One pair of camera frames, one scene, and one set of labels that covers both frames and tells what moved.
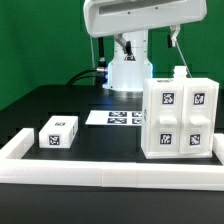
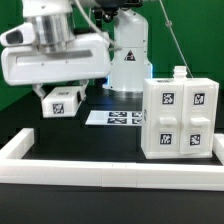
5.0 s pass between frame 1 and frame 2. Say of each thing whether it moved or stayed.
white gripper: moved
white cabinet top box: moved
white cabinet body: stayed
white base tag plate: stayed
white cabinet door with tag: stayed
